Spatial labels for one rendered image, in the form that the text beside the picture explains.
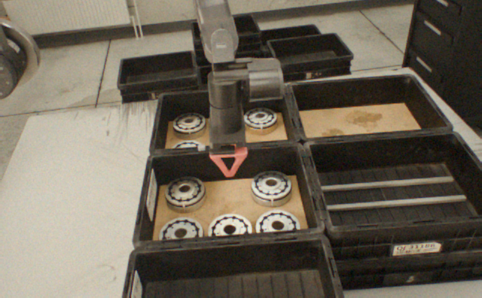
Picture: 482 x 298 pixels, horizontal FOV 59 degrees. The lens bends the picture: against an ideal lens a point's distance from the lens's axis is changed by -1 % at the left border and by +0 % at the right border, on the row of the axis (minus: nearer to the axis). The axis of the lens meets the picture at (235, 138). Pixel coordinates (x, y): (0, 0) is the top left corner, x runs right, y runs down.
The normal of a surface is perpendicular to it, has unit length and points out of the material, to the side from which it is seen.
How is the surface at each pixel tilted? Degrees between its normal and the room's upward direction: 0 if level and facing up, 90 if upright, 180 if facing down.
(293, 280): 0
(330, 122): 0
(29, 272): 0
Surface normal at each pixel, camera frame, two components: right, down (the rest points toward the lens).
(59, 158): -0.06, -0.79
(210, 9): 0.02, -0.04
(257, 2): 0.14, 0.60
